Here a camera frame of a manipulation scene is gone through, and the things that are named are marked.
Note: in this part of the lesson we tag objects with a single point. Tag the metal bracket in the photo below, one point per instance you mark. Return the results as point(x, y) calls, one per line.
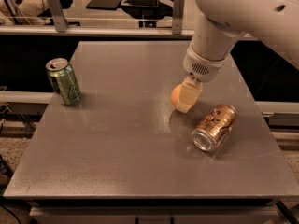
point(178, 11)
point(56, 11)

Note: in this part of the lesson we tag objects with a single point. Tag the metal rail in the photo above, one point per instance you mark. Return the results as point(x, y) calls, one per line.
point(158, 33)

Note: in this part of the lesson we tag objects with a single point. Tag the orange soda can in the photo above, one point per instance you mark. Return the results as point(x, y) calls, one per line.
point(210, 132)

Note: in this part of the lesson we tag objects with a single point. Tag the orange fruit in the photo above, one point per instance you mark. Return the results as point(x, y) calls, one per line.
point(175, 96)

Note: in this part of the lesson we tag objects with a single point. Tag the middle metal bracket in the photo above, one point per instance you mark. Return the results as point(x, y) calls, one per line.
point(178, 11)

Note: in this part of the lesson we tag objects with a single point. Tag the left metal bracket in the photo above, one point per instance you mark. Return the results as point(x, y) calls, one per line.
point(56, 11)

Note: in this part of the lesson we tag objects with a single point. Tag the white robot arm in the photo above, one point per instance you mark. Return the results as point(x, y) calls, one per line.
point(221, 24)

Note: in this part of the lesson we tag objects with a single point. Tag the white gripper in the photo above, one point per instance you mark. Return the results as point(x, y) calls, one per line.
point(204, 66)

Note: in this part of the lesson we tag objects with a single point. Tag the black office chair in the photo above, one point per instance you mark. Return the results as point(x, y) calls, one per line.
point(147, 12)

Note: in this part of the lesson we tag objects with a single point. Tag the green soda can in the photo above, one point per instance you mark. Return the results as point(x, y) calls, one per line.
point(63, 80)

